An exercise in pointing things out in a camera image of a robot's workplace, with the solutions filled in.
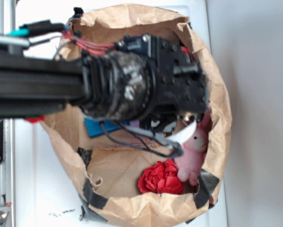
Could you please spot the aluminium extrusion rail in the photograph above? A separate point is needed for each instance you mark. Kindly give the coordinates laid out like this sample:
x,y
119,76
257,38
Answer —
x,y
7,153

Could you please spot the brown paper bag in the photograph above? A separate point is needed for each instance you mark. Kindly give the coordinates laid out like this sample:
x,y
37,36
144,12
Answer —
x,y
148,143

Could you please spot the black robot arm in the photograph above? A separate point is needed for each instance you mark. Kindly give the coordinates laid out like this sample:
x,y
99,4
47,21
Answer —
x,y
61,82

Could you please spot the pink plush bunny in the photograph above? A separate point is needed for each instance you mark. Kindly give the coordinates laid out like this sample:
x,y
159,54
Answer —
x,y
189,165

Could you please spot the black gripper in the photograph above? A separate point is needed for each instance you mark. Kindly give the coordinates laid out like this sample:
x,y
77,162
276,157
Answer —
x,y
177,83

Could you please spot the red crumpled paper ball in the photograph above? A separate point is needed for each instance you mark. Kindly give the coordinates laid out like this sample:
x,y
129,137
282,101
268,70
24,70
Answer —
x,y
161,178

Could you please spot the blue rectangular block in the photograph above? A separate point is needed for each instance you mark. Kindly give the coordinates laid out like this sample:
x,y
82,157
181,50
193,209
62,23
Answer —
x,y
94,128

